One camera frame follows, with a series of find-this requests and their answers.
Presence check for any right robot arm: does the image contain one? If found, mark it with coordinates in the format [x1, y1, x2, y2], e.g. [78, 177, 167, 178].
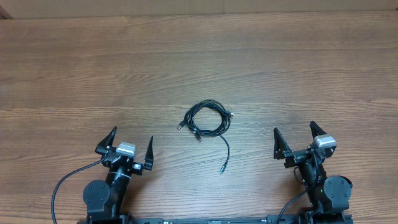
[273, 121, 353, 224]

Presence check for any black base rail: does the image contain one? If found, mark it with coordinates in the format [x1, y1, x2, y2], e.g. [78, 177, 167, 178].
[77, 213, 354, 224]

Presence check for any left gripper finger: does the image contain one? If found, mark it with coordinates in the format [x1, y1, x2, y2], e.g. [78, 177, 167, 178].
[143, 136, 154, 170]
[97, 126, 117, 149]

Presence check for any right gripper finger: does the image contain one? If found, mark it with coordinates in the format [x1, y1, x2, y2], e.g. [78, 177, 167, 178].
[274, 128, 292, 159]
[309, 121, 326, 138]

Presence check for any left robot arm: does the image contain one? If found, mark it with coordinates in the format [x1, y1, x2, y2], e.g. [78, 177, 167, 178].
[83, 127, 154, 223]

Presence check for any thin black USB cable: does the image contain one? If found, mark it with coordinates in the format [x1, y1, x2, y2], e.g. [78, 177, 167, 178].
[186, 104, 233, 175]

